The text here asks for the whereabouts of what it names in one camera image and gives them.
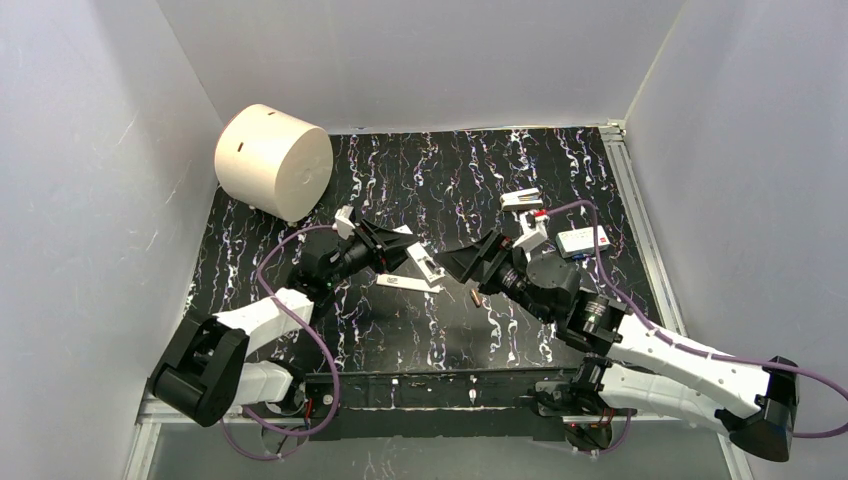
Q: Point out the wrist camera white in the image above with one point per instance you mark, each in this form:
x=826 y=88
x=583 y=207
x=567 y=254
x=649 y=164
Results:
x=344 y=223
x=533 y=224

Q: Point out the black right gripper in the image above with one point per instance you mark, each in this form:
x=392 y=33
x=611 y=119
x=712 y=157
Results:
x=495 y=259

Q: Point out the white remote control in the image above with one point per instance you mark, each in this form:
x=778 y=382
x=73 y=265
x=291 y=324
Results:
x=407 y=283

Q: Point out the black base bar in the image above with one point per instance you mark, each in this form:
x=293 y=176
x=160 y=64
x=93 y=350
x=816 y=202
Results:
x=538 y=403

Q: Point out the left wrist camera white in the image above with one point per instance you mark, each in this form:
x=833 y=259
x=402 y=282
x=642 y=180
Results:
x=344 y=223

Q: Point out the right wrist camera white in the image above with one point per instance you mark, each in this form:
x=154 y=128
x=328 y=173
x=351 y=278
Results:
x=533 y=224

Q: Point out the white remote with black end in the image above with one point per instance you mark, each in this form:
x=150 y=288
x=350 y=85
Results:
x=431 y=272

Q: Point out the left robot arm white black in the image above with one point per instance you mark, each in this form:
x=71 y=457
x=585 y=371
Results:
x=204 y=370

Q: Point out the aluminium frame rail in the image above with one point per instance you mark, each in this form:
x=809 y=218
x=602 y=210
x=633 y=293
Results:
x=613 y=139

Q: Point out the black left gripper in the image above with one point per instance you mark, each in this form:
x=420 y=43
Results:
x=374 y=244

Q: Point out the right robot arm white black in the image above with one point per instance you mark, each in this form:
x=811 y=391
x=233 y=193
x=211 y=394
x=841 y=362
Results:
x=630 y=365

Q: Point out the white box with red labels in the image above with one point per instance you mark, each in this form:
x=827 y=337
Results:
x=581 y=243

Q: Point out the small white charger device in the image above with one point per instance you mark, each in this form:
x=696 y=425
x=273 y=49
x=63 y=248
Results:
x=521 y=200

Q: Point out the large white cylinder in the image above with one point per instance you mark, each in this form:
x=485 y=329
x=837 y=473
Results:
x=274 y=162

